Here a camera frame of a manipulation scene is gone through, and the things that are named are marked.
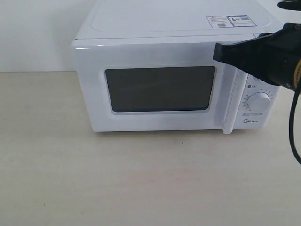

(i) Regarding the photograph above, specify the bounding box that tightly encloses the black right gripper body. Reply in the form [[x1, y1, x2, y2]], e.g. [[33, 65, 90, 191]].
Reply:
[[256, 23, 301, 91]]

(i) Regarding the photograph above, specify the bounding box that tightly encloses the white microwave door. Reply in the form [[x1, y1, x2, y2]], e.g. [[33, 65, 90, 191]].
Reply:
[[72, 39, 238, 132]]

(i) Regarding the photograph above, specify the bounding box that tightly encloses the lower white microwave knob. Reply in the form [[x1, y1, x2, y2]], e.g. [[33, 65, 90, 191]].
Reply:
[[247, 92, 271, 112]]

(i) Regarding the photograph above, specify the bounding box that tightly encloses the white instruction sticker label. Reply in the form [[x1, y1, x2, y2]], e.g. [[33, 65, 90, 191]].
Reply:
[[206, 15, 257, 28]]

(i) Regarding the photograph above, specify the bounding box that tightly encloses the white Midea microwave oven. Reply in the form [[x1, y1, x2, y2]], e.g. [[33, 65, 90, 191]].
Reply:
[[71, 0, 300, 135]]

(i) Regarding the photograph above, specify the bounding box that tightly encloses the black right camera cable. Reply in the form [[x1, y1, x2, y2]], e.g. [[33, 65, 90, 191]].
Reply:
[[289, 87, 301, 165]]

